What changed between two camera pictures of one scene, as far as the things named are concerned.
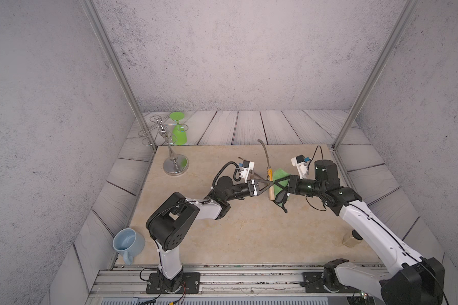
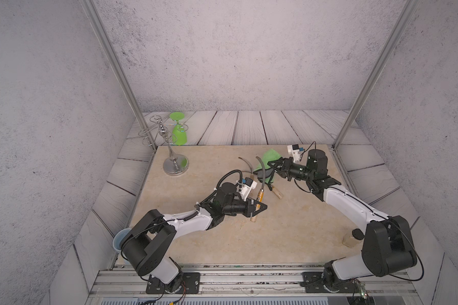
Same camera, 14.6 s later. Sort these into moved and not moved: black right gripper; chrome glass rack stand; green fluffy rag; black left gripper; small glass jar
Moved: black right gripper; green fluffy rag; black left gripper
Not moved: small glass jar; chrome glass rack stand
